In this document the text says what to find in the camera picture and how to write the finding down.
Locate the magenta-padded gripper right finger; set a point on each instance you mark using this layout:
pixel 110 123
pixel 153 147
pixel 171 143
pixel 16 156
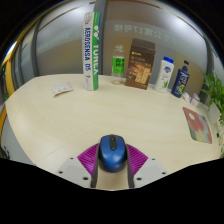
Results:
pixel 148 168

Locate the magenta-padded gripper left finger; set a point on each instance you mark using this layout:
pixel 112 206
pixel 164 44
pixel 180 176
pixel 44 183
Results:
pixel 75 168

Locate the blue and black computer mouse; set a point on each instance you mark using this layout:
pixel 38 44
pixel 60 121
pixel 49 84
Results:
pixel 112 155

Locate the multicolour patterned mouse pad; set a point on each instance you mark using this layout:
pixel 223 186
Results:
pixel 198 126

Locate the crumpled white wrapper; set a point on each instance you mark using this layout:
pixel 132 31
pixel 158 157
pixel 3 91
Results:
pixel 185 97

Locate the small white orange packet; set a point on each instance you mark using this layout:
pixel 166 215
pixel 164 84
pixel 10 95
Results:
pixel 62 88

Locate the dark blue pump bottle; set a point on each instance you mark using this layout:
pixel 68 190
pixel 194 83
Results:
pixel 181 81

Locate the white bottle with blue cap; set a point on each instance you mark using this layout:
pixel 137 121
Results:
pixel 164 76

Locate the green potted plant, white pot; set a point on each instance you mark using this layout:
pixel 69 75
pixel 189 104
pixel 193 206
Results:
pixel 213 90

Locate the brown cardboard box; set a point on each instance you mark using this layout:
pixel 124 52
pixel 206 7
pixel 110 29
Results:
pixel 140 65

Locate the clear bottle with green label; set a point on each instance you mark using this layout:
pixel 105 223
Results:
pixel 118 65

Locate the white green shuttlecock tube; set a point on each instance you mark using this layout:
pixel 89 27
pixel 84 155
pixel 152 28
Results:
pixel 91 50

